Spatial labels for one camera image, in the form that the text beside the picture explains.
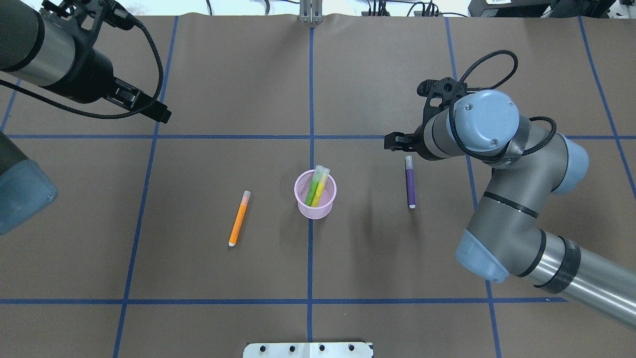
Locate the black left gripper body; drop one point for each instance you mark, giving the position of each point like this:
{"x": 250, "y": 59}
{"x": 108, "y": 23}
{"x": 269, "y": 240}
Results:
{"x": 92, "y": 78}

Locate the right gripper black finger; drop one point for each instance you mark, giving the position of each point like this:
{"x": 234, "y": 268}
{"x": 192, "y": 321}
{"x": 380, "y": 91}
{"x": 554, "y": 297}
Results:
{"x": 398, "y": 141}

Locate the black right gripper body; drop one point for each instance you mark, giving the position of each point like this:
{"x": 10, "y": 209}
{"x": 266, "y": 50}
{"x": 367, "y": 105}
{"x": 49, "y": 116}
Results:
{"x": 416, "y": 142}

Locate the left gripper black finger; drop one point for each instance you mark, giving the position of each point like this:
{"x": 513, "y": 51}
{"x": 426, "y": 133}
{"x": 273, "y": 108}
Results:
{"x": 133, "y": 99}

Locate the purple marker pen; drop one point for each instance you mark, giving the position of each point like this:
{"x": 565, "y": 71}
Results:
{"x": 410, "y": 182}

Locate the yellow marker pen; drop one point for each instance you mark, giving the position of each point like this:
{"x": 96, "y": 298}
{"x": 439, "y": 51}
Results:
{"x": 324, "y": 173}

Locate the green marker pen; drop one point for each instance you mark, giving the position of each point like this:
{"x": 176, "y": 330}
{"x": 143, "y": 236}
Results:
{"x": 315, "y": 179}

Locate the orange marker pen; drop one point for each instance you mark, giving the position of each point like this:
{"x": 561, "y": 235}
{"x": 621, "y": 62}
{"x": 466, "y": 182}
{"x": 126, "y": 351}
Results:
{"x": 239, "y": 218}

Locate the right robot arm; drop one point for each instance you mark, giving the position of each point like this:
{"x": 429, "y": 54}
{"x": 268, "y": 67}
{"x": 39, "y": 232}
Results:
{"x": 529, "y": 163}

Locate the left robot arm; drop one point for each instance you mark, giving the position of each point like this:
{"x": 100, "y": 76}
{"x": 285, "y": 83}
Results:
{"x": 54, "y": 49}

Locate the pink mesh pen holder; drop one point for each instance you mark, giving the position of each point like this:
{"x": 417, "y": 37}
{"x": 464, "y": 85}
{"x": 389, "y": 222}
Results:
{"x": 301, "y": 186}

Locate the brown paper table mat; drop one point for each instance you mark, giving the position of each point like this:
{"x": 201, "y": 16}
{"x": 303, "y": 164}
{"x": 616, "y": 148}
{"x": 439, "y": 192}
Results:
{"x": 133, "y": 260}

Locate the aluminium frame post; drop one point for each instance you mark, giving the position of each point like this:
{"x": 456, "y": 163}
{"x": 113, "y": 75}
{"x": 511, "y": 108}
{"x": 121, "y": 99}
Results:
{"x": 310, "y": 11}

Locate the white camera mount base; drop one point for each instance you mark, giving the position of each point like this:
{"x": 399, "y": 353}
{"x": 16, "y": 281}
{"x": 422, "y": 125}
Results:
{"x": 309, "y": 350}

